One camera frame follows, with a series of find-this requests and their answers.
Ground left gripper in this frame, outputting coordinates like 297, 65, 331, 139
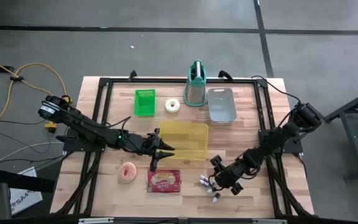
136, 127, 176, 172

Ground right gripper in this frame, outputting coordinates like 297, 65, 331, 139
209, 154, 245, 196

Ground red popcorn packet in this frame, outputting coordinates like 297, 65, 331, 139
146, 169, 181, 194

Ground pink frosted sprinkled donut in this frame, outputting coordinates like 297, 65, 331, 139
118, 161, 138, 184

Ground yellow translucent plastic bin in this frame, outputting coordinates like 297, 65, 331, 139
157, 120, 209, 162

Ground cream frosted donut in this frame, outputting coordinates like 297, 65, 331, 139
164, 98, 181, 114

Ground green plastic mesh basket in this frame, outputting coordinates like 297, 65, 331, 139
134, 88, 157, 118

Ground grey plastic bin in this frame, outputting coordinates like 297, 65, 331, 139
206, 87, 238, 126

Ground black metal stand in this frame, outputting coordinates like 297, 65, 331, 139
323, 84, 358, 181

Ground white printed cardboard box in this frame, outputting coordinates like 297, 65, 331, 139
9, 166, 44, 216

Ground black flat beam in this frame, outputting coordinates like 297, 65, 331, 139
0, 167, 56, 194

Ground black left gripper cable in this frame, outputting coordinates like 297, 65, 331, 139
104, 116, 133, 130

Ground silver frame bracket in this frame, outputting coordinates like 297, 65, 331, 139
78, 217, 115, 224
252, 218, 288, 224

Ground teal-handled metal box grater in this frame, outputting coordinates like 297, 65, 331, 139
183, 58, 208, 108

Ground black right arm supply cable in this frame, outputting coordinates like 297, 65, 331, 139
250, 75, 301, 103

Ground white floor cable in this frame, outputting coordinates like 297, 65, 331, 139
0, 141, 65, 166

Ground yellow extension cable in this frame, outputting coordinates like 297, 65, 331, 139
0, 52, 74, 134

